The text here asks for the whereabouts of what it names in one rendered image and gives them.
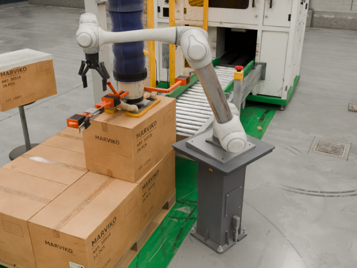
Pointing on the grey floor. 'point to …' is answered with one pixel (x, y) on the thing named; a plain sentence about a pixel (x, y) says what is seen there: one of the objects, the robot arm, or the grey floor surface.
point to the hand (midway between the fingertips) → (94, 87)
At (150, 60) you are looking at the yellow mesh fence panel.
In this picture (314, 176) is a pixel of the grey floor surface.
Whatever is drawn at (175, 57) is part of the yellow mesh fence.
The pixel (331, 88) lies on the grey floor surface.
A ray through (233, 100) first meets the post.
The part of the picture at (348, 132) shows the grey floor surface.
